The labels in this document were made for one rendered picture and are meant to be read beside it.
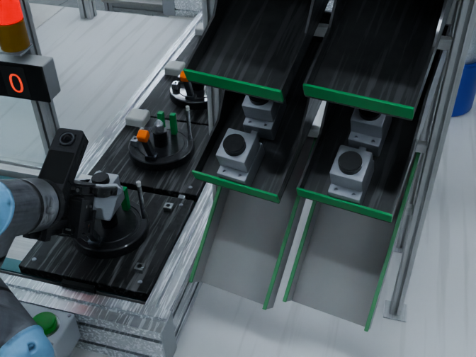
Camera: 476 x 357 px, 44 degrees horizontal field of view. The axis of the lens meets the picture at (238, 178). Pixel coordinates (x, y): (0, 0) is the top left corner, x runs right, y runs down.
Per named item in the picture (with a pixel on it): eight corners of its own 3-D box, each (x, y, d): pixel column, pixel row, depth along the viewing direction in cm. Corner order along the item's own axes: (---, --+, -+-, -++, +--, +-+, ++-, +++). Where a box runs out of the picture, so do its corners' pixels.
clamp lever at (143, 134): (154, 159, 120) (144, 138, 113) (145, 157, 120) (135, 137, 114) (159, 144, 121) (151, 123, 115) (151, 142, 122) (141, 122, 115)
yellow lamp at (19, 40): (20, 54, 100) (13, 27, 96) (-6, 51, 101) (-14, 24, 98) (35, 41, 103) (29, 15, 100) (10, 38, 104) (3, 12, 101)
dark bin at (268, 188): (279, 205, 80) (271, 179, 73) (195, 179, 84) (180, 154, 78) (344, 47, 90) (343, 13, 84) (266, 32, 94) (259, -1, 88)
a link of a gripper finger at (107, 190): (100, 193, 97) (64, 195, 89) (102, 183, 97) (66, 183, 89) (123, 198, 95) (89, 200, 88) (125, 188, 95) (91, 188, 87)
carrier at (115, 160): (197, 202, 116) (193, 152, 108) (87, 183, 121) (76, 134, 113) (231, 135, 134) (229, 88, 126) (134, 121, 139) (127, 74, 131)
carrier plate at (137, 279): (147, 301, 97) (146, 292, 96) (20, 273, 102) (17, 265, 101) (195, 207, 115) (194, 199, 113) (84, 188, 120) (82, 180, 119)
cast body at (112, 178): (110, 222, 101) (103, 190, 96) (86, 217, 102) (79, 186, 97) (129, 190, 107) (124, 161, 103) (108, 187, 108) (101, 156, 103)
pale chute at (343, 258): (370, 329, 88) (367, 331, 83) (289, 299, 92) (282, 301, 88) (423, 151, 89) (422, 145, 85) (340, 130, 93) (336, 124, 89)
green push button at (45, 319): (50, 341, 91) (47, 333, 90) (27, 336, 92) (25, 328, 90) (63, 321, 94) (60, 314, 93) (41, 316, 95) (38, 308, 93)
